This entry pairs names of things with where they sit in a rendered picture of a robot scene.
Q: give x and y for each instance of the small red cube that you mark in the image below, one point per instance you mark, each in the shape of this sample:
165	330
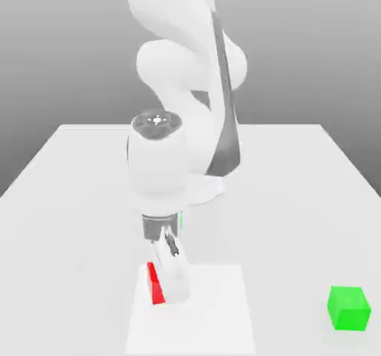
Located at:
155	287

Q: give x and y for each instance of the small green cube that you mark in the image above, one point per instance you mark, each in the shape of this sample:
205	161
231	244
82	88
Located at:
349	308

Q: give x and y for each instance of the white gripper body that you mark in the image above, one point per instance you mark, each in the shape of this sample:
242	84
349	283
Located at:
175	275

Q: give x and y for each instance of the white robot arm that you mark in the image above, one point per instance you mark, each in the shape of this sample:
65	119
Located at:
166	64

